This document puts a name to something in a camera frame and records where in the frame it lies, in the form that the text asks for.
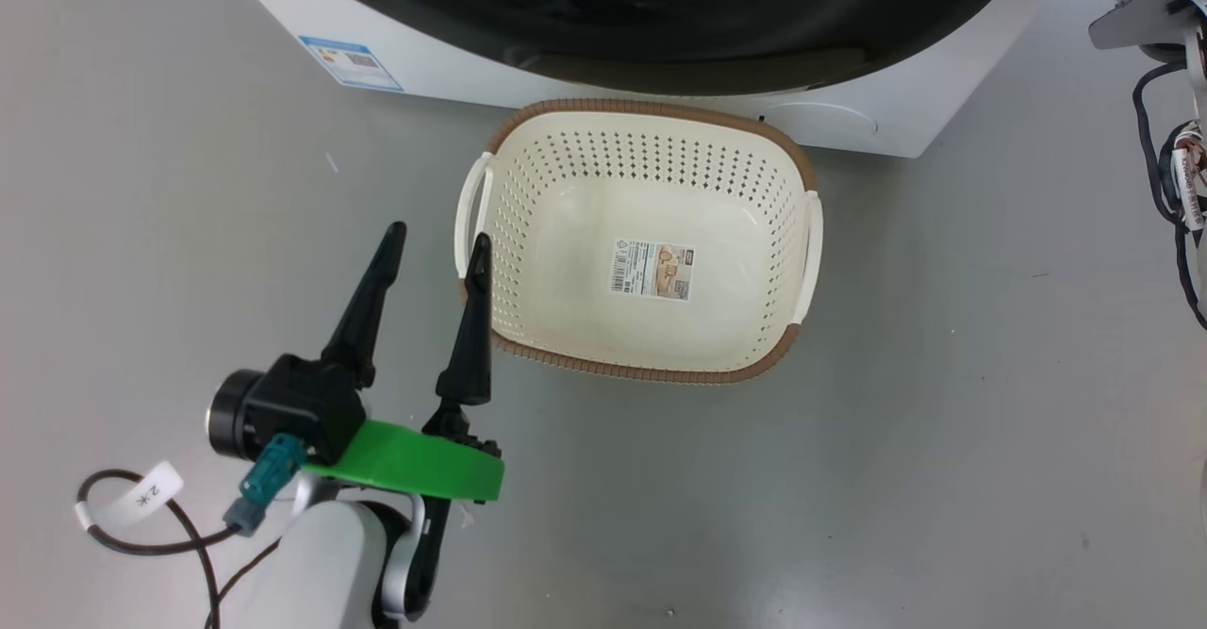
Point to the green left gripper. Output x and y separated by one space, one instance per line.
415 464

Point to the black round washing machine door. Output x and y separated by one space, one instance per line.
660 25

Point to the cream laundry basket brown rim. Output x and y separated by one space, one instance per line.
603 233

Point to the white washing machine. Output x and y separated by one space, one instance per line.
528 73

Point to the paper label sticker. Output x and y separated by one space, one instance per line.
653 269

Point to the blue energy label sticker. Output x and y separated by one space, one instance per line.
351 61

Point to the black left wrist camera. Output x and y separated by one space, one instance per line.
292 407

